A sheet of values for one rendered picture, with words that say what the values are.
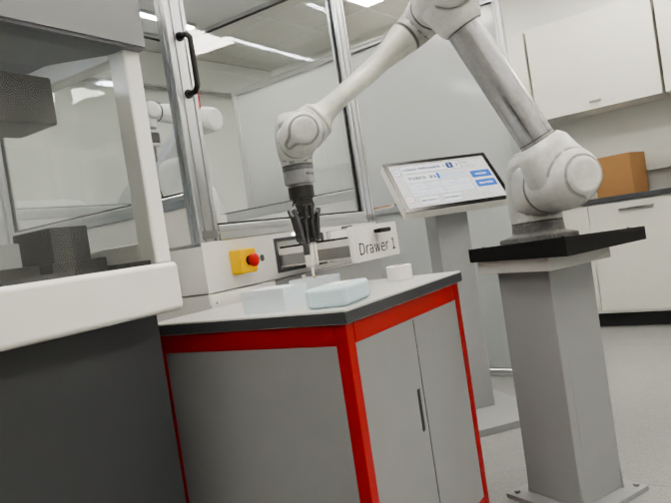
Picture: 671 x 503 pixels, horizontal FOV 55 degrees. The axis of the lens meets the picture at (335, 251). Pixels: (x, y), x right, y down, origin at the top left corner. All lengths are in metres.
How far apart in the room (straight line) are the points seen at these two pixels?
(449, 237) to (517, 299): 0.94
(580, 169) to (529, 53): 3.60
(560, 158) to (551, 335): 0.53
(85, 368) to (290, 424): 0.44
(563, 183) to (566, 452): 0.80
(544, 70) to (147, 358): 4.32
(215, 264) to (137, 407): 0.58
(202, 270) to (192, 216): 0.16
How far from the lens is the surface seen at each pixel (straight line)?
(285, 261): 2.07
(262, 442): 1.50
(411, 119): 3.85
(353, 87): 1.81
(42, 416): 1.30
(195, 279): 1.86
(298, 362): 1.37
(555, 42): 5.29
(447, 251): 2.91
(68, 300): 1.25
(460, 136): 3.70
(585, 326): 2.07
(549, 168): 1.81
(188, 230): 1.86
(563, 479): 2.13
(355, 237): 1.92
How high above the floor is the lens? 0.90
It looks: 1 degrees down
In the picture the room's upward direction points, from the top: 9 degrees counter-clockwise
